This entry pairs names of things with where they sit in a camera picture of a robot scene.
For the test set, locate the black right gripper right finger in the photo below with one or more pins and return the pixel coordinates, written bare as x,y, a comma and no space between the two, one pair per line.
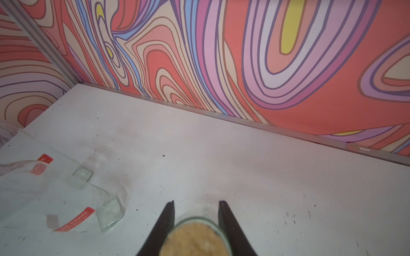
239,244

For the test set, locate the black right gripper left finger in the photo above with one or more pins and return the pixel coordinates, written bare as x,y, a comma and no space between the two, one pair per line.
159,232

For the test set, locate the red label on corked bottle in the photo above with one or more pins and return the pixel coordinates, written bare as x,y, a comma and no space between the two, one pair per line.
84,215

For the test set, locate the clear glass bottle black cap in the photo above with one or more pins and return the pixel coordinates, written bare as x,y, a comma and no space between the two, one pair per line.
30,177

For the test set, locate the clear glass bottle cork stopper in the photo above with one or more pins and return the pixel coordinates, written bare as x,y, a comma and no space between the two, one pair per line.
61,202

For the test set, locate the clear square bottle with cork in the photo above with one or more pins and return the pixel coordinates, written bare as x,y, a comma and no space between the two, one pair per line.
196,236

